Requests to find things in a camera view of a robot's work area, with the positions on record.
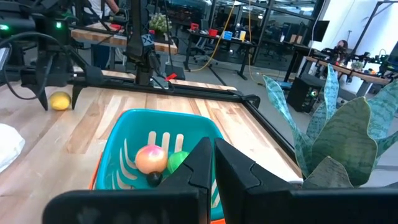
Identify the red container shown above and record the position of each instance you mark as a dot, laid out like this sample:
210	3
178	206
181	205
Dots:
213	32

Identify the background wooden workbench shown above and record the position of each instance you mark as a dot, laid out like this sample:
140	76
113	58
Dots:
118	40

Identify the white waffle-weave cloth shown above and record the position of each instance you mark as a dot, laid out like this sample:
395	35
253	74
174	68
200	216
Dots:
11	146

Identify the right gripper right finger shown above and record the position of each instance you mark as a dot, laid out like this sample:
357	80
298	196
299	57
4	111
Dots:
248	199

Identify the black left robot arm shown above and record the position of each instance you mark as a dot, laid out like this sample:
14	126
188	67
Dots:
140	46

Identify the standing person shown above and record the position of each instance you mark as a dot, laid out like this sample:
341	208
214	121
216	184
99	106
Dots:
99	7

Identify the black monitor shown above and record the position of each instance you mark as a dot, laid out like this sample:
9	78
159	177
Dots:
321	31

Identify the pink orange toy peach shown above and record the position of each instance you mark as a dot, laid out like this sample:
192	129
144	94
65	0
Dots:
150	159

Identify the white round plant pot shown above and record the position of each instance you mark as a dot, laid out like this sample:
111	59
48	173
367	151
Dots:
295	180

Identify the blue box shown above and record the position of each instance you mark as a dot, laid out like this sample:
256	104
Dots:
227	35

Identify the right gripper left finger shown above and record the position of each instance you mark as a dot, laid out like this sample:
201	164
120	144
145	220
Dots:
192	202

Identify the black computer tower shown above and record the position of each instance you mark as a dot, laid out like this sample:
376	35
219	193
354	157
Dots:
303	93

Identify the green toy lime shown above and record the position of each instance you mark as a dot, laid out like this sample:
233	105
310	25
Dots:
175	160

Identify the wooden bench with robot arms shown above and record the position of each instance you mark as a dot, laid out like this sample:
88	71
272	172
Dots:
348	71

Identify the yellow white cup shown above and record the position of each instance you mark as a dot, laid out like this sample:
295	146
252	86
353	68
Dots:
242	35

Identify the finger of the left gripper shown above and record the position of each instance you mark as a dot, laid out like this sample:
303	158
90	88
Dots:
42	91
76	93

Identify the seated person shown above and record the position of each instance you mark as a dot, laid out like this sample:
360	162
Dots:
341	46

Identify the green snake plant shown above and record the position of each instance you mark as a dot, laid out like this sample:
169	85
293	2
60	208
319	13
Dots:
345	140

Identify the yellow toy lemon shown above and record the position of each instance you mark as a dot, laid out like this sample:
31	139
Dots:
59	101

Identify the black aluminium table frame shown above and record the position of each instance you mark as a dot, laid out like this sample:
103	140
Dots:
217	94

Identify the small red box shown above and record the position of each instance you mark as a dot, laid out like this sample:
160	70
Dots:
195	26

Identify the grey office chair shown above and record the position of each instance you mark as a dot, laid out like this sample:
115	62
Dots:
202	54

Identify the black office desk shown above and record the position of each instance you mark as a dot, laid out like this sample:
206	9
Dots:
236	42

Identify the potted plant with pale flowers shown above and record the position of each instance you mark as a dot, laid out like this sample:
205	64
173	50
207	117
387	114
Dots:
160	22

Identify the dark round toy fruit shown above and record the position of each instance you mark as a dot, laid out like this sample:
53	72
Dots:
154	179

